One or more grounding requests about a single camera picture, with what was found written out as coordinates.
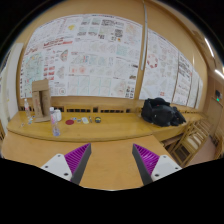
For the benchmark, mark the clear water bottle pink label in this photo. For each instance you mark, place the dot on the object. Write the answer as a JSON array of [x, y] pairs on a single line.
[[54, 124]]

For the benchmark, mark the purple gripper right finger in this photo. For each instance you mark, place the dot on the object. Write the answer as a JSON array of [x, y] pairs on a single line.
[[151, 166]]

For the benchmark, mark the dark round tape measure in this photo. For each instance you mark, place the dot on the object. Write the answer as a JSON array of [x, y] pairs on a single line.
[[97, 119]]

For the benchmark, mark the wooden chair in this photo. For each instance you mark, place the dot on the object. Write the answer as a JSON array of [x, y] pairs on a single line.
[[191, 142]]

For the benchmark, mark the cardboard box stand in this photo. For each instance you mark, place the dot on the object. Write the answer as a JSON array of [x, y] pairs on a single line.
[[41, 100]]

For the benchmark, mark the black backpack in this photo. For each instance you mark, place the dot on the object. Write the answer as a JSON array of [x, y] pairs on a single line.
[[159, 112]]

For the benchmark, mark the small bottle red label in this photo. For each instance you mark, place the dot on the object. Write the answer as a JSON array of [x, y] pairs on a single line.
[[27, 110]]

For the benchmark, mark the large poster sheet left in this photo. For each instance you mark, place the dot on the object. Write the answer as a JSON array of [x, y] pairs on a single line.
[[84, 55]]

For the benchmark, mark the poster sheet right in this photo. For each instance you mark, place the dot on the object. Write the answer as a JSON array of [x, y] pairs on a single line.
[[169, 74]]

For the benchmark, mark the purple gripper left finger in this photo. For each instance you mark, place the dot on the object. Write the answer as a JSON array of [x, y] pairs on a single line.
[[70, 166]]

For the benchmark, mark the white cup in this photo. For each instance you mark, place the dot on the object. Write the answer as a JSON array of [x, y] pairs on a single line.
[[58, 114]]

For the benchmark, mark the white remote control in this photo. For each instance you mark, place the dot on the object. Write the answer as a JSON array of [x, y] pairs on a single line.
[[85, 120]]

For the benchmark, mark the red round coaster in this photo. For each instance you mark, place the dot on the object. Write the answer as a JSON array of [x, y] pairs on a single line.
[[69, 122]]

